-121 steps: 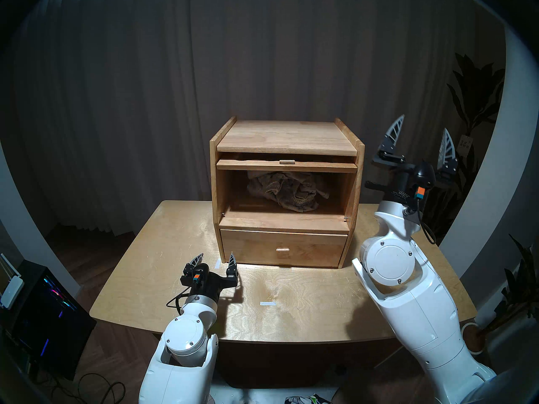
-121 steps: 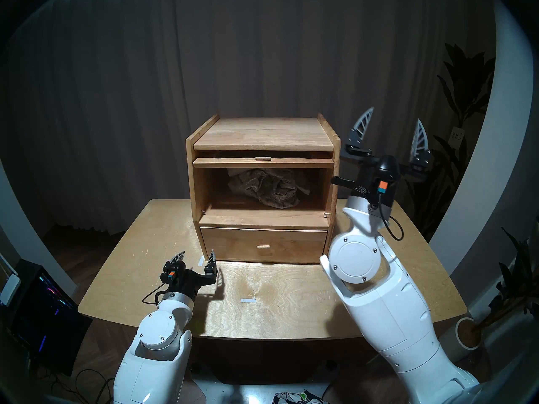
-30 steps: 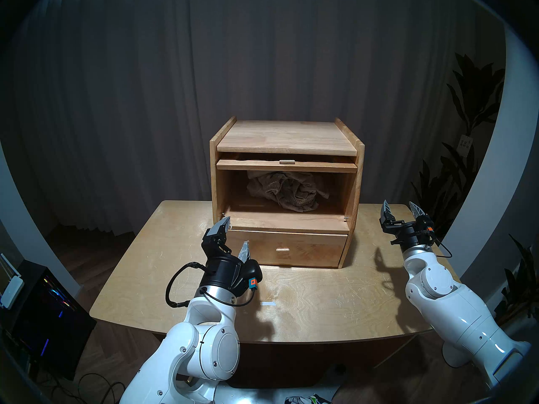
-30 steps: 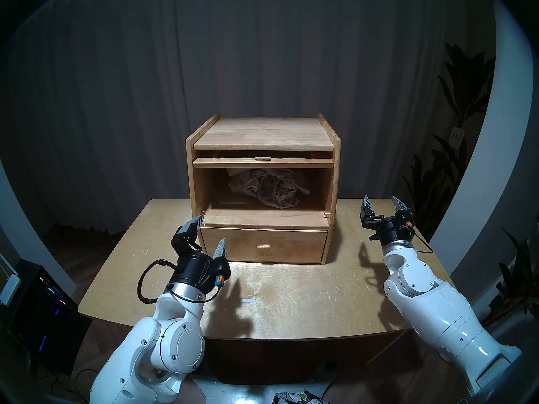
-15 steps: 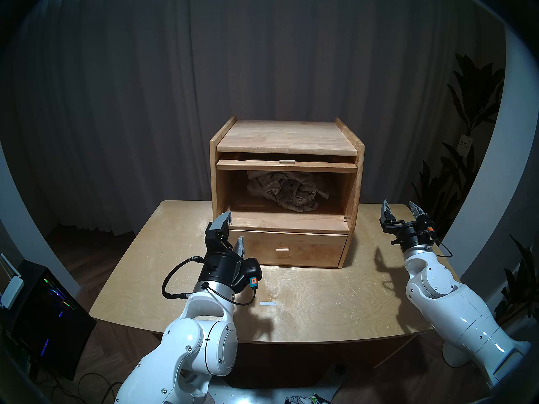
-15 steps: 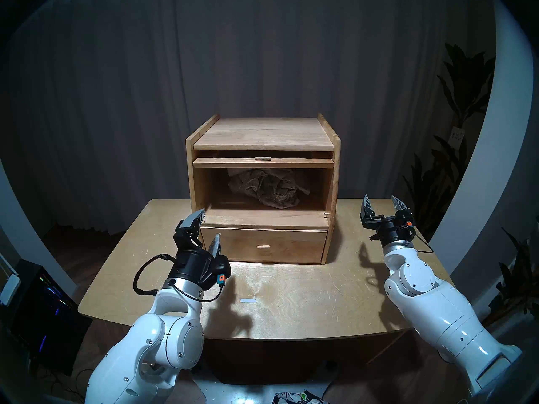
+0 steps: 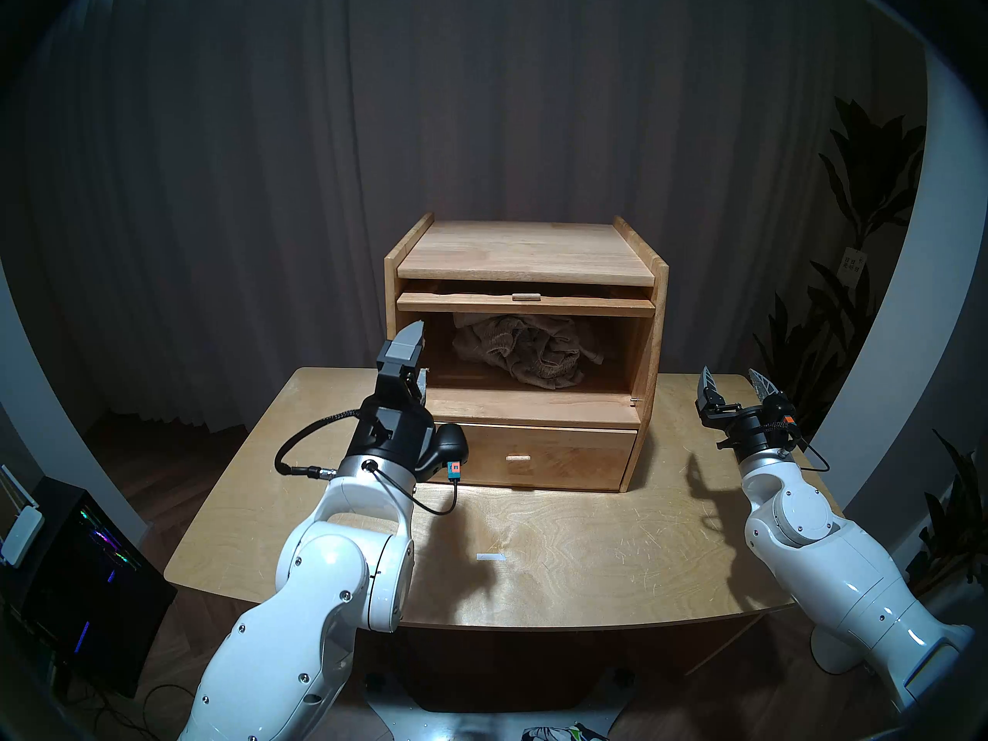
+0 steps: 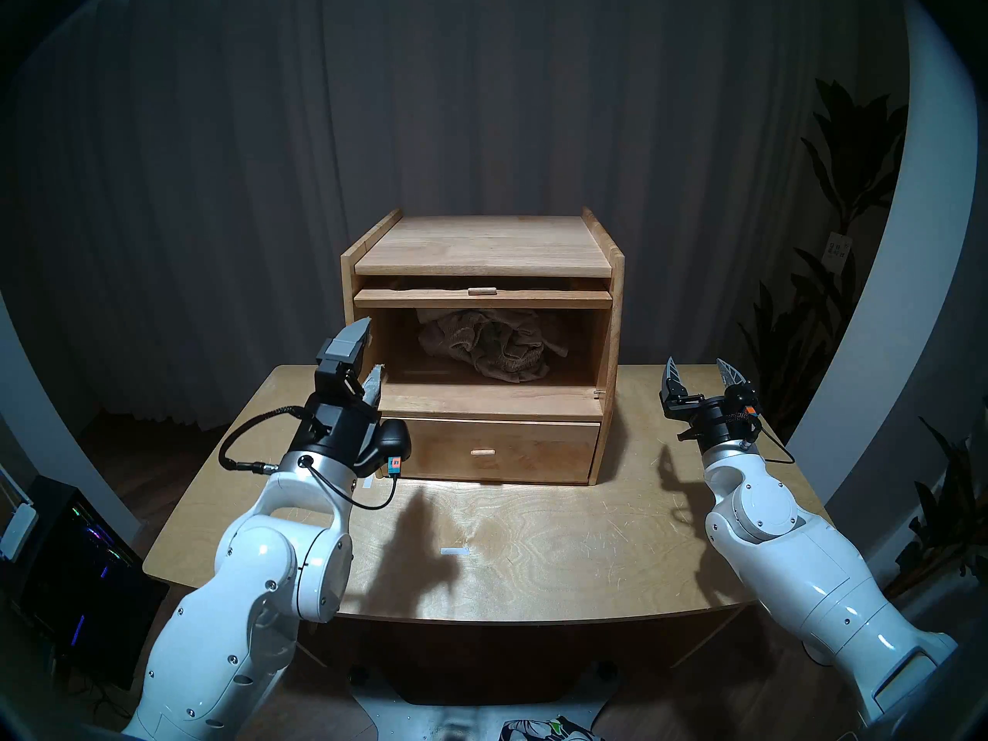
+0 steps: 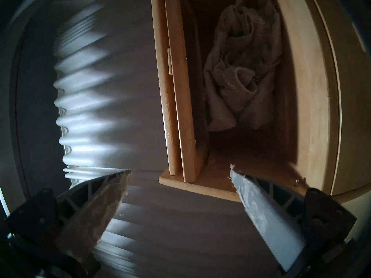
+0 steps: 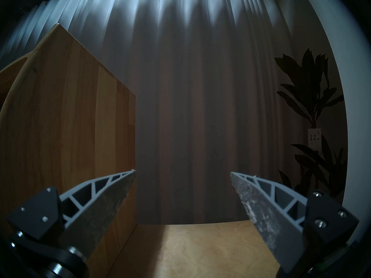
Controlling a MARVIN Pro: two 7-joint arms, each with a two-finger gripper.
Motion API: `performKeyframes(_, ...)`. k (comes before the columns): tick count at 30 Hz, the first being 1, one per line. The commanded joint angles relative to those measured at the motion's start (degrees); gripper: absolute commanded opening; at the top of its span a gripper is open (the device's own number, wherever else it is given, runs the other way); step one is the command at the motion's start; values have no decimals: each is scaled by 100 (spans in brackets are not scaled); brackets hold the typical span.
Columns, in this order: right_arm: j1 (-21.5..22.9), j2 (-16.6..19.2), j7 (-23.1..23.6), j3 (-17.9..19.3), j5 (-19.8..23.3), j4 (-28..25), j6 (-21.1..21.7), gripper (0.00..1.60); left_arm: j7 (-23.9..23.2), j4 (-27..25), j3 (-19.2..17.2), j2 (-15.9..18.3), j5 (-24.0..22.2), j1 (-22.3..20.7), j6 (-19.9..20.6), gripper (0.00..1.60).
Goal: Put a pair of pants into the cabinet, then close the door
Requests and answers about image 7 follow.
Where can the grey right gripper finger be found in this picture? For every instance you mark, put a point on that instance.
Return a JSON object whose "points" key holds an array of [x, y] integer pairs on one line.
{"points": [[708, 396], [772, 396]]}

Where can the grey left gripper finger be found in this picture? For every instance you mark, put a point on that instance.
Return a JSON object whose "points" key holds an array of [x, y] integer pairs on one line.
{"points": [[422, 384], [401, 353]]}

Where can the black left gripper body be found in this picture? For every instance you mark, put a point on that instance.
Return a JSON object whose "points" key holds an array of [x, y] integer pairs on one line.
{"points": [[394, 431]]}

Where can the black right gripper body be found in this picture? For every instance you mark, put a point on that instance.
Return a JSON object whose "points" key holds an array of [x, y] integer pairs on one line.
{"points": [[752, 437]]}

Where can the beige pants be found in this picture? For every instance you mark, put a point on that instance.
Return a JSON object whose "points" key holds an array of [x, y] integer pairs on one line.
{"points": [[532, 350]]}

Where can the wooden tambour roll door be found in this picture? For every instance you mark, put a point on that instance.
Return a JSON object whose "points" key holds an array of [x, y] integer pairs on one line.
{"points": [[587, 306]]}

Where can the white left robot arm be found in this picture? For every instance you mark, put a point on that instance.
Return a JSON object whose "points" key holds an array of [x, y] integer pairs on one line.
{"points": [[324, 577]]}

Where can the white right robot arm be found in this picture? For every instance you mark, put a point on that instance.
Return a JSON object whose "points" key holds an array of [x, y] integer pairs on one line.
{"points": [[834, 562]]}

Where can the wooden drawer with knob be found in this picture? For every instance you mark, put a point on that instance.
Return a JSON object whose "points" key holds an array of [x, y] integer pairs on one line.
{"points": [[571, 454]]}

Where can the white plant tag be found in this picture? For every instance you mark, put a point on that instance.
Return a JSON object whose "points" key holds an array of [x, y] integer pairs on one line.
{"points": [[851, 267]]}

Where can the wooden cabinet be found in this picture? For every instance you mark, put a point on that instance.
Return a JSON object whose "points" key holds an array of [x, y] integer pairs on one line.
{"points": [[525, 249]]}

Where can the grey curtain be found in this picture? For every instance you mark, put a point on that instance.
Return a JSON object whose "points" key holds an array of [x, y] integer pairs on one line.
{"points": [[231, 168]]}

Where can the tall dark leafy plant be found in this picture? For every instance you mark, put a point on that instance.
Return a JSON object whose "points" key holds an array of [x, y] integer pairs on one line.
{"points": [[872, 153]]}

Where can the floral patterned cloth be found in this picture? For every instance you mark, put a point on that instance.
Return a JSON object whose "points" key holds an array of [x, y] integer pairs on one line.
{"points": [[563, 733]]}

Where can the black computer tower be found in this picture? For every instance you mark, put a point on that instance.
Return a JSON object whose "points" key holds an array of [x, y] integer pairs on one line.
{"points": [[85, 593]]}

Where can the white router box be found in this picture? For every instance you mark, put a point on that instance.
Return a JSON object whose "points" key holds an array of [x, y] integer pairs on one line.
{"points": [[23, 535]]}

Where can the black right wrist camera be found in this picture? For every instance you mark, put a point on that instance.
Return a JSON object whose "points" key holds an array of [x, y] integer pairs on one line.
{"points": [[783, 419]]}

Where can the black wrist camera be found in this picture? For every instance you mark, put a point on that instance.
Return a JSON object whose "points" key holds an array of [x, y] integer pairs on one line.
{"points": [[449, 442], [783, 419]]}

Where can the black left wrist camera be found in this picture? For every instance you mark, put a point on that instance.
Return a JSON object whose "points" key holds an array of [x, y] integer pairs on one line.
{"points": [[449, 442]]}

